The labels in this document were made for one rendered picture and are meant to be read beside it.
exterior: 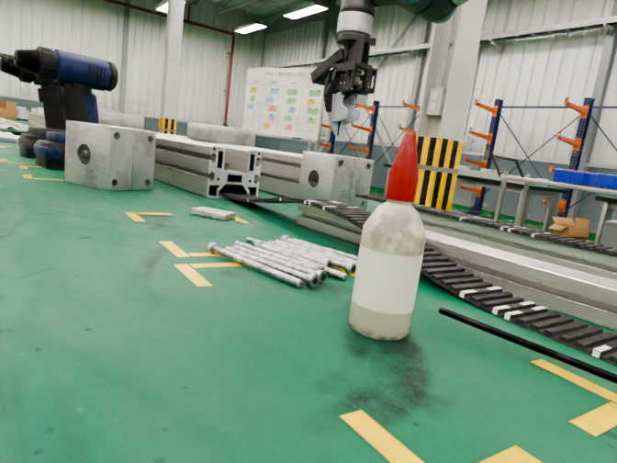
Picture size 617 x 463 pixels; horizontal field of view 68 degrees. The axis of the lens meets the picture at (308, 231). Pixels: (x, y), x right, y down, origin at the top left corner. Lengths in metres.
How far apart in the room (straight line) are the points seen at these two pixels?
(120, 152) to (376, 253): 0.55
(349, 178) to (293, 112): 5.94
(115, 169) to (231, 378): 0.57
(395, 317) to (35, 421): 0.18
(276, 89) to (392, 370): 6.82
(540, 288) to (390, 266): 0.20
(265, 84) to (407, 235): 6.94
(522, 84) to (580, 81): 1.04
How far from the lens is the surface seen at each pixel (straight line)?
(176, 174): 0.86
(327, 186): 0.80
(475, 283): 0.41
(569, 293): 0.42
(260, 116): 7.16
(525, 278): 0.43
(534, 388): 0.27
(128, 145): 0.76
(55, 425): 0.19
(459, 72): 4.22
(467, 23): 4.30
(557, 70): 9.42
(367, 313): 0.27
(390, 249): 0.26
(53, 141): 0.99
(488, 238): 0.66
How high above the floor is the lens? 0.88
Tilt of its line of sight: 10 degrees down
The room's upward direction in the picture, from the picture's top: 8 degrees clockwise
